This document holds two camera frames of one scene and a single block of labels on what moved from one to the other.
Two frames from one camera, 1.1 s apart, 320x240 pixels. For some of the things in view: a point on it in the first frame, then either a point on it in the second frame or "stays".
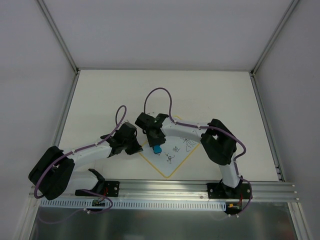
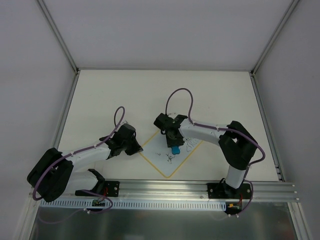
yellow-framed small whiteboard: [174, 151] stays
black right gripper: [155, 138] → [172, 138]
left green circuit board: [96, 202] stays
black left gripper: [130, 147] stays
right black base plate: [220, 190] stays
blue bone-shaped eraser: [157, 149] → [175, 149]
